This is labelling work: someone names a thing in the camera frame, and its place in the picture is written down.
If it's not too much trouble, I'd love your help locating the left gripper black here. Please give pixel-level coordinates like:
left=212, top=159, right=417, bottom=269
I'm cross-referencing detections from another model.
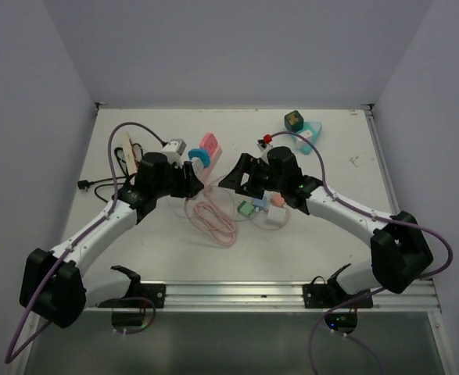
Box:
left=153, top=159, right=203, bottom=198

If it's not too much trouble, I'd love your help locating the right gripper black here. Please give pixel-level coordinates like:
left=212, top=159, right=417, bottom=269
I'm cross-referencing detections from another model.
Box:
left=219, top=153, right=286, bottom=200

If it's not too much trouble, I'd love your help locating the white adapter plug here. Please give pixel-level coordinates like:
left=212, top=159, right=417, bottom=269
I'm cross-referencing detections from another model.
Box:
left=192, top=158, right=205, bottom=175

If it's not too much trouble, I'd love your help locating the blue charger plug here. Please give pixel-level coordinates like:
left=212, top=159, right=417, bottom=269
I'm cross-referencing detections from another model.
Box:
left=252, top=196, right=270, bottom=212

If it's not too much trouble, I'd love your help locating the green charger plug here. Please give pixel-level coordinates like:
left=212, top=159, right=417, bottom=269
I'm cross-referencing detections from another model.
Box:
left=237, top=200, right=256, bottom=219

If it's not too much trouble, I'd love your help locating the blue adapter plug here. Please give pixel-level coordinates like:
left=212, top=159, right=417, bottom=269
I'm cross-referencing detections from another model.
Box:
left=188, top=148, right=211, bottom=168

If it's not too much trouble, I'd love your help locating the pink charger plug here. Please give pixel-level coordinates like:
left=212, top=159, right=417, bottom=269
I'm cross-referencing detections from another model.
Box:
left=270, top=193, right=285, bottom=208

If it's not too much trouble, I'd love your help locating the white charger plug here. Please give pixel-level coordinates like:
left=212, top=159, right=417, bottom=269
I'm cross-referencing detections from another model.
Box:
left=266, top=206, right=287, bottom=226

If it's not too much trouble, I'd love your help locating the pink power strip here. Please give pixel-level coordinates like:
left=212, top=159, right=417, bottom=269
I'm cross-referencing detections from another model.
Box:
left=197, top=146, right=223, bottom=184

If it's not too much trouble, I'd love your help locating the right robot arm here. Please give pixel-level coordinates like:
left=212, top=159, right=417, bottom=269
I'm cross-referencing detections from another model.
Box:
left=219, top=146, right=433, bottom=307

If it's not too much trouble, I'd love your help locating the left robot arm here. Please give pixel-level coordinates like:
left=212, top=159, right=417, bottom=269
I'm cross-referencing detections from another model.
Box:
left=20, top=152, right=204, bottom=328

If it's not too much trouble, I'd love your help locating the pink adapter plug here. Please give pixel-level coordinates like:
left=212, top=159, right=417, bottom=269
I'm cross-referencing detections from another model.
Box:
left=199, top=133, right=219, bottom=156

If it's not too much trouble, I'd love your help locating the dark green cube socket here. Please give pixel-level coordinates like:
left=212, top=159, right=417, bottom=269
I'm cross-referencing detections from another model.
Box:
left=284, top=110, right=304, bottom=133

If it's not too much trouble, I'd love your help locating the teal triangular power strip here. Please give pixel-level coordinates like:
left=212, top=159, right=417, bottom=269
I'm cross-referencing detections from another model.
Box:
left=291, top=121, right=323, bottom=155

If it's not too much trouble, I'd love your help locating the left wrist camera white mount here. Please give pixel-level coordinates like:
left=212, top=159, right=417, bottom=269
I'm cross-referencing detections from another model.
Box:
left=160, top=139, right=187, bottom=166

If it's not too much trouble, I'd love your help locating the thin pink charging cable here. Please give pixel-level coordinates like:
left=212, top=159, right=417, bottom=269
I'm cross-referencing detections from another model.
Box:
left=170, top=173, right=291, bottom=231

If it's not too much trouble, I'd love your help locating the pink power strip cable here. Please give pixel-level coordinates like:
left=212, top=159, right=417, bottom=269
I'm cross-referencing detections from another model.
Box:
left=185, top=183, right=239, bottom=249

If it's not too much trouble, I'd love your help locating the black power strip cable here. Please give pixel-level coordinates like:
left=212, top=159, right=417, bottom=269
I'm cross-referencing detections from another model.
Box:
left=77, top=144, right=144, bottom=204

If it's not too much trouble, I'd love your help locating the aluminium front rail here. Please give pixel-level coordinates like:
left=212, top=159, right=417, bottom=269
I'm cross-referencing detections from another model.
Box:
left=70, top=279, right=441, bottom=313

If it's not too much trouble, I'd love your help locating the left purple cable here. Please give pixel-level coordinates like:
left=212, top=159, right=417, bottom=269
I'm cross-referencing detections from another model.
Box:
left=4, top=121, right=171, bottom=364

